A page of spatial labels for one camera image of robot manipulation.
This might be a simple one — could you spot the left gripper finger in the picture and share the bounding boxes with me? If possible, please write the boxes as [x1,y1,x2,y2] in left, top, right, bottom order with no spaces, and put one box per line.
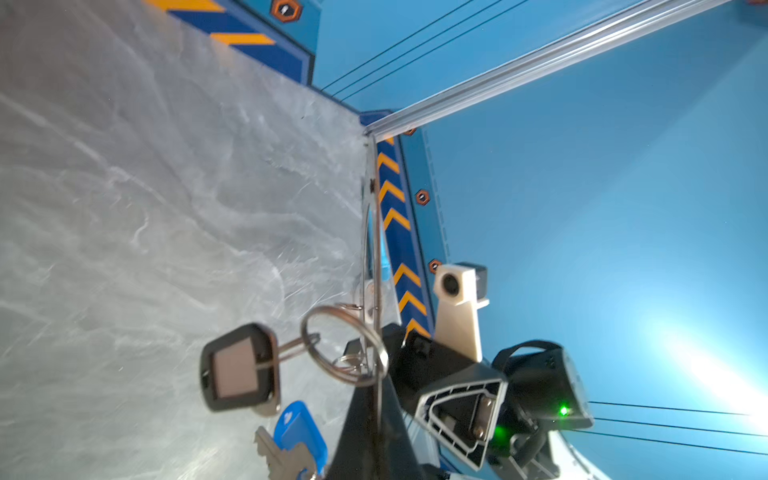
[325,383,424,480]

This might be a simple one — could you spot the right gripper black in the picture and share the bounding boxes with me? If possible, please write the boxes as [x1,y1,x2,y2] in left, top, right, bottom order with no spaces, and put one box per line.
[382,324,508,471]

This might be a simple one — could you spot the perforated metal ring disc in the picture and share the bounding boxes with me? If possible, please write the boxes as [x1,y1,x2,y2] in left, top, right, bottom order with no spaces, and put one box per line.
[361,135,383,427]

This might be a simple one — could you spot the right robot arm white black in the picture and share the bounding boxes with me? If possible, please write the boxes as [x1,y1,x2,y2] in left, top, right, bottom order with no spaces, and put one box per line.
[326,324,597,479]

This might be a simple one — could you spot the black key tag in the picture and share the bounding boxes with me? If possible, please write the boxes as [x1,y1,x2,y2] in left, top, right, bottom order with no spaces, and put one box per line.
[197,323,281,417]

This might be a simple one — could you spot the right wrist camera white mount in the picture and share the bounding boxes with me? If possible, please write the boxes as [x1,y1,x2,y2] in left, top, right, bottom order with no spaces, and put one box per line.
[433,262,490,362]

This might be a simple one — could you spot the right aluminium corner post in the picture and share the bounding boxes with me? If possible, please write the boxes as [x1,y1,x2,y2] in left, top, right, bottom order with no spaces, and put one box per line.
[365,0,727,141]

